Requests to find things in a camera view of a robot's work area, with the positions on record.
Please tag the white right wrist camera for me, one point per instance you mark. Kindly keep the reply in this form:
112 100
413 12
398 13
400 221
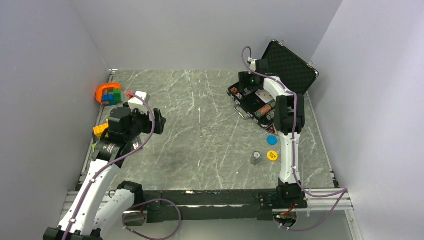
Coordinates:
252 64

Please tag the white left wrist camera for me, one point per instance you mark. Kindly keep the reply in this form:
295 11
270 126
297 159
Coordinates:
134 101

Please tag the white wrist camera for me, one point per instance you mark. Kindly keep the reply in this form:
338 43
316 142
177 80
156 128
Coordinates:
134 101
252 64

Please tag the aluminium frame rail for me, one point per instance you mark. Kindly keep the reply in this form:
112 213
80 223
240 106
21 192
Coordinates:
331 198

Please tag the triangular red warning card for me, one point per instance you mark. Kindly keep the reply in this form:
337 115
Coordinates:
271 130

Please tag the yellow toy block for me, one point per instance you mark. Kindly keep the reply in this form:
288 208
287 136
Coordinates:
98 130

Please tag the blue toy block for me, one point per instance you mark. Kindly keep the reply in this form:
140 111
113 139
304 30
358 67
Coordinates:
107 98

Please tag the blue orange ten chip stack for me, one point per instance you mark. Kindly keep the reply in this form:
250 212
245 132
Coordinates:
238 96

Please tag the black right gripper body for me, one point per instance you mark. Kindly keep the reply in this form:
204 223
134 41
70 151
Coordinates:
250 78

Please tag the perforated metal plate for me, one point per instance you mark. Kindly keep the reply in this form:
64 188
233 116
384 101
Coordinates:
135 144

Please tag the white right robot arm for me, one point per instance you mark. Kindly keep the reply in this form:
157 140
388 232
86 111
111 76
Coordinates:
289 125

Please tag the black poker chip case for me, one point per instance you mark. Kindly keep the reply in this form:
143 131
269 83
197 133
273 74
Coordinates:
294 72

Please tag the blue round button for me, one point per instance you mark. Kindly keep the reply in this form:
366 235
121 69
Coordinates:
272 140

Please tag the orange plastic bowl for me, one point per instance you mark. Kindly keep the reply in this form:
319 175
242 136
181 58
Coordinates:
104 89

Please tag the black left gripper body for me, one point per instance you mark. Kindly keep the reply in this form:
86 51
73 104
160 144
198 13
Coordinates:
141 124

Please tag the playing cards deck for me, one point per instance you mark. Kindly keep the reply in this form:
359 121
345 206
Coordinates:
264 96

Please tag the yellow dealer button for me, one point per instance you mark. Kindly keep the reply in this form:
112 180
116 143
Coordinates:
272 155

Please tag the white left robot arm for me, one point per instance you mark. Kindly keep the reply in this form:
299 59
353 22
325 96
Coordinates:
120 138

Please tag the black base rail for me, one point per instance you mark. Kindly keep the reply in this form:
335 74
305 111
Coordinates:
161 210

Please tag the green toy block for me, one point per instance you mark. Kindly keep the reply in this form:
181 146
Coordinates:
117 95

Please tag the red poker chip stack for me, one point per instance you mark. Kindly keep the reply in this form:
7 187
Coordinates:
265 109

